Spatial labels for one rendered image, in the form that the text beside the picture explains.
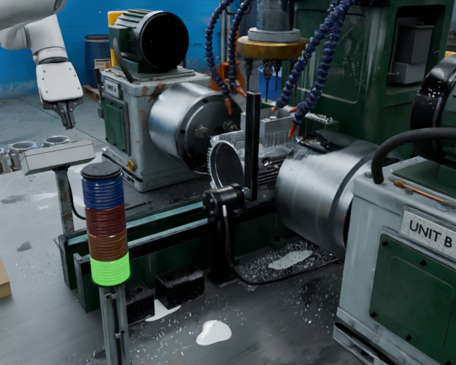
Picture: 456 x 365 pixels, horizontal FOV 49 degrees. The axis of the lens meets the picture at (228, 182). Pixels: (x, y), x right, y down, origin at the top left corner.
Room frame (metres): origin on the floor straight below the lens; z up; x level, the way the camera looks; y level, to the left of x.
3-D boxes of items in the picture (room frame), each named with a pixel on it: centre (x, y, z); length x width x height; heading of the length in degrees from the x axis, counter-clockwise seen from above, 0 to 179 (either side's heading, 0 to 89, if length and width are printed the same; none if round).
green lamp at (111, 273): (0.68, 0.19, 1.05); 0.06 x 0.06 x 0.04
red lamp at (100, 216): (0.68, 0.19, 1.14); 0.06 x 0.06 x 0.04
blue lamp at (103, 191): (0.68, 0.19, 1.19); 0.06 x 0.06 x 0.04
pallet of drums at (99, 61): (6.31, 1.16, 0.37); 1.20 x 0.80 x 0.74; 126
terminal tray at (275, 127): (1.26, -0.11, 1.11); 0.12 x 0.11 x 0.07; 126
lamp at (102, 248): (0.68, 0.19, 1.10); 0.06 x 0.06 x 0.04
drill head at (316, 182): (0.97, -0.27, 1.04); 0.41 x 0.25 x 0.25; 36
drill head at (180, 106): (1.52, 0.13, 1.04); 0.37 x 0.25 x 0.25; 36
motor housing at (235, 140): (1.24, -0.08, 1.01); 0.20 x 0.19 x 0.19; 126
